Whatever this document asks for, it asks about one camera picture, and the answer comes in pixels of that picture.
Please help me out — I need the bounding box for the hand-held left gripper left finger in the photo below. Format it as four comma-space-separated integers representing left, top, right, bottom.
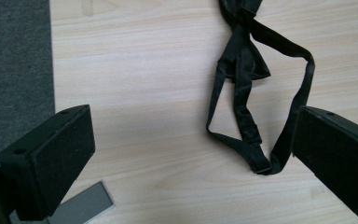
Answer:
0, 104, 96, 222

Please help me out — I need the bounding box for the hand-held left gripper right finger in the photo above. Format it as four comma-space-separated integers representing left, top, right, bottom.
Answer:
291, 105, 358, 222

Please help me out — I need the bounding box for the black fabric strap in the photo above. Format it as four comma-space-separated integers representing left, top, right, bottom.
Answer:
206, 0, 316, 175

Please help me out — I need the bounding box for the grey flat card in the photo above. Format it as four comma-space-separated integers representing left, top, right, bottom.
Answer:
45, 180, 115, 224

